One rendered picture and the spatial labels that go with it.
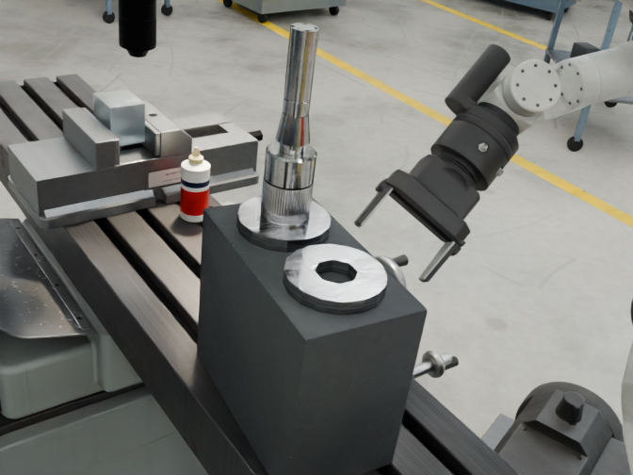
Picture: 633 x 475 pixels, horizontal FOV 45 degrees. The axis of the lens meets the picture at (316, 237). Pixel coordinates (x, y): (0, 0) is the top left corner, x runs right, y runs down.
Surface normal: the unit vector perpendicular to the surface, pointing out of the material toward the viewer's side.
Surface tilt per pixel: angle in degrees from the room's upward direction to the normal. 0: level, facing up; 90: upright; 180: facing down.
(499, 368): 0
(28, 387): 90
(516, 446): 0
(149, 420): 90
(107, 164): 90
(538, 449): 0
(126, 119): 90
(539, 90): 54
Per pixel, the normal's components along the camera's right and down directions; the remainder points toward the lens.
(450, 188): 0.16, -0.07
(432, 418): 0.11, -0.85
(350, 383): 0.47, 0.50
